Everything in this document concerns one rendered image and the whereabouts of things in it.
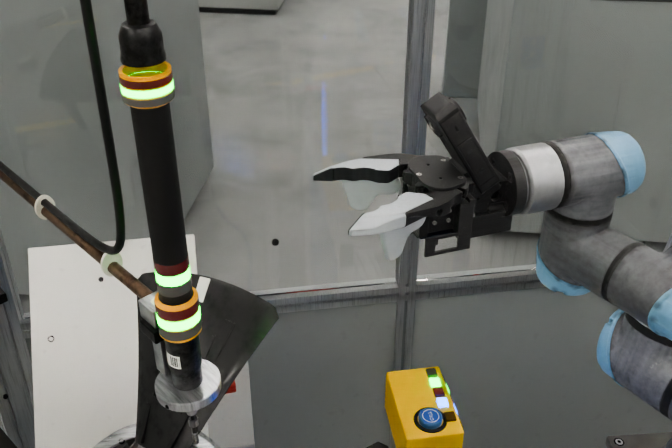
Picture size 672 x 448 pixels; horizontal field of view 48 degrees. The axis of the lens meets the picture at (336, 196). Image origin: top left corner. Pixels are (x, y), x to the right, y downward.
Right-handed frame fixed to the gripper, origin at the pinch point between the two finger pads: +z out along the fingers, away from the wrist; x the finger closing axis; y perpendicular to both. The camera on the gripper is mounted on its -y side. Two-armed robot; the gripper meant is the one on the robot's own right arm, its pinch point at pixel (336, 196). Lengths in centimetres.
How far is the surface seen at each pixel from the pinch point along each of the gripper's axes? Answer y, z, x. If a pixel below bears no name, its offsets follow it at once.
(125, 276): 11.2, 21.3, 8.9
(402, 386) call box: 59, -22, 27
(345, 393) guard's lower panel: 97, -25, 65
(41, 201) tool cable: 10.2, 29.7, 26.8
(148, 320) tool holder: 12.9, 19.7, 2.8
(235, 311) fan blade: 23.1, 8.8, 13.8
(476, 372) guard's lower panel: 95, -57, 59
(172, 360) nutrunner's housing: 15.5, 18.1, -1.2
